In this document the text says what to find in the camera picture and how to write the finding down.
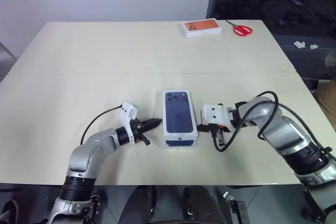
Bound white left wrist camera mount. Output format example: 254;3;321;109
120;101;139;144

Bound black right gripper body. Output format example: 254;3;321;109
208;124;227;146

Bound grey metal bracket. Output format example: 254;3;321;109
222;190;250;224

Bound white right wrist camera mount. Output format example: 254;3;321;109
200;102;233;133

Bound brown cardboard box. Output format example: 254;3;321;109
314;79;336;120

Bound black white sneaker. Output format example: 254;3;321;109
0;199;20;224

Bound white phone box lid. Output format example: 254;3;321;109
161;89;199;141

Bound orange printed phone box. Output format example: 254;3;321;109
181;18;224;39

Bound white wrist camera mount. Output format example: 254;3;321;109
200;102;233;133
120;101;139;144

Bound black metal bracket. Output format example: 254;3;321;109
88;194;102;221

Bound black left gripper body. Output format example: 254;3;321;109
130;119;151;146

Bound red handled scissors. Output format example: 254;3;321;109
224;19;254;37

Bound dark rounded shape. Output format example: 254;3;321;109
121;185;158;224

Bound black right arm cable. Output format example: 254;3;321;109
213;91;333;156

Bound white phone box base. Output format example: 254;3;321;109
164;138;198;152

